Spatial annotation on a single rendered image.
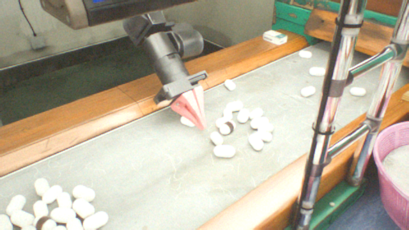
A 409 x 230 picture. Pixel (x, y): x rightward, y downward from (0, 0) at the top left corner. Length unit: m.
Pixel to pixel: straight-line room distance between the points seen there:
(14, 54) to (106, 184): 2.14
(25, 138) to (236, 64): 0.51
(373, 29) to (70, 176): 0.75
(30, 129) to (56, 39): 2.03
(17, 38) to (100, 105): 1.94
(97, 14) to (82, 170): 0.36
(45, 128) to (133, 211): 0.26
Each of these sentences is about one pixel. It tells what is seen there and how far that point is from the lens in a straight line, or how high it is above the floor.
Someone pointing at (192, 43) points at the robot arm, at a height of 0.88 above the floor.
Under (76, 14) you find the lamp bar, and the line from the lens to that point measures 0.32.
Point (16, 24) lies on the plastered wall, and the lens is 2.62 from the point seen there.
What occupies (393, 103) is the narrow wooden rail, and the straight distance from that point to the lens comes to 0.82.
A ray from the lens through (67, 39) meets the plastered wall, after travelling 2.75.
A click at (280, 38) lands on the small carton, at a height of 0.78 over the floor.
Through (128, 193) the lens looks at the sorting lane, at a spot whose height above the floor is 0.74.
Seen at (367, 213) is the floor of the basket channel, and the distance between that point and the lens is 0.68.
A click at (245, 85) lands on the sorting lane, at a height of 0.74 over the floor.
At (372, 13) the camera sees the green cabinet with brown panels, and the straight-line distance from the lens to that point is 1.00.
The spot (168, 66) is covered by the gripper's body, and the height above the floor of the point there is 0.86.
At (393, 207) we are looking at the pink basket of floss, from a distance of 0.65.
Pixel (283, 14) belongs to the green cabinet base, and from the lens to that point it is 1.15.
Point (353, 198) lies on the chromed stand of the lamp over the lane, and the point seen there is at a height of 0.69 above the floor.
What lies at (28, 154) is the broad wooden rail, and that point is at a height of 0.75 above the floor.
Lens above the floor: 1.15
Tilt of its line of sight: 34 degrees down
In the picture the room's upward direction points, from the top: straight up
